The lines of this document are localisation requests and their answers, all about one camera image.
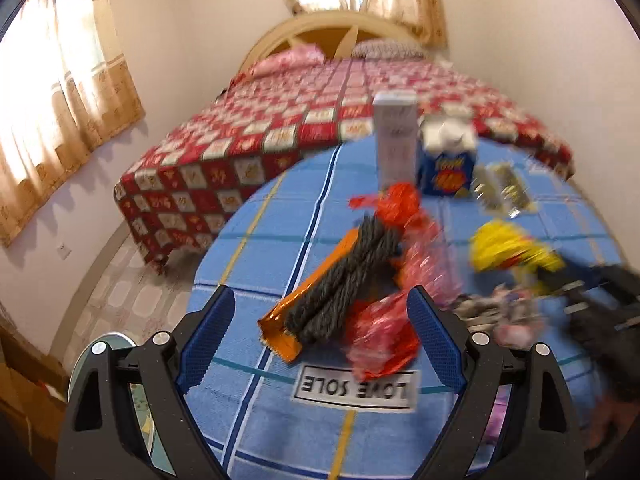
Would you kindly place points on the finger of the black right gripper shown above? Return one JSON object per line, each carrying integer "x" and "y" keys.
{"x": 570, "y": 276}
{"x": 543, "y": 312}

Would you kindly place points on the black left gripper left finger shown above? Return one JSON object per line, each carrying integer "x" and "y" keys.
{"x": 95, "y": 442}

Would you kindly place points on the yellow snack wrapper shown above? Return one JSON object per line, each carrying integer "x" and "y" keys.
{"x": 498, "y": 244}

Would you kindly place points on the red plastic bag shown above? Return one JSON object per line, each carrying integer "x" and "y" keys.
{"x": 379, "y": 339}

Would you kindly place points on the purple snack wrapper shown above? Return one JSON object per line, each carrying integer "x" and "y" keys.
{"x": 497, "y": 415}

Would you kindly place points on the light blue trash bin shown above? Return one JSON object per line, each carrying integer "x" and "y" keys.
{"x": 133, "y": 399}

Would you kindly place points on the grey crumpled wrapper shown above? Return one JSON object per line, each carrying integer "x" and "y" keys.
{"x": 510, "y": 316}

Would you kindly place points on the wooden side cabinet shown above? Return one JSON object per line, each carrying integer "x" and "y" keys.
{"x": 31, "y": 416}

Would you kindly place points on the foil sachet packets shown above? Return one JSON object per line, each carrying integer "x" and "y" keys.
{"x": 501, "y": 190}

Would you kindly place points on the blue milk carton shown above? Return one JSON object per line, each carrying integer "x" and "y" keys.
{"x": 447, "y": 156}

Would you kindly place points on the orange snack wrapper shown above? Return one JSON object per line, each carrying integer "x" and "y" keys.
{"x": 281, "y": 324}

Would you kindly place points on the white tall carton box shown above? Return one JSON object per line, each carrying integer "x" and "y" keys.
{"x": 396, "y": 131}

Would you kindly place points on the red checkered bedspread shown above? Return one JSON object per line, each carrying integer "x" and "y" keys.
{"x": 183, "y": 190}

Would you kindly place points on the striped grey pillow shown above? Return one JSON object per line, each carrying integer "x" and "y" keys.
{"x": 386, "y": 49}

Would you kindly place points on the cream wooden headboard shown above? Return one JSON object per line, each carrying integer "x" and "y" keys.
{"x": 335, "y": 32}

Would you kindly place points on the left window curtain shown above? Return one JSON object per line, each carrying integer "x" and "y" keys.
{"x": 66, "y": 90}

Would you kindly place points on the pink pillow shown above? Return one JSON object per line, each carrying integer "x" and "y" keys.
{"x": 299, "y": 57}

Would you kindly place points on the wall power socket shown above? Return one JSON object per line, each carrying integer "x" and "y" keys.
{"x": 63, "y": 251}

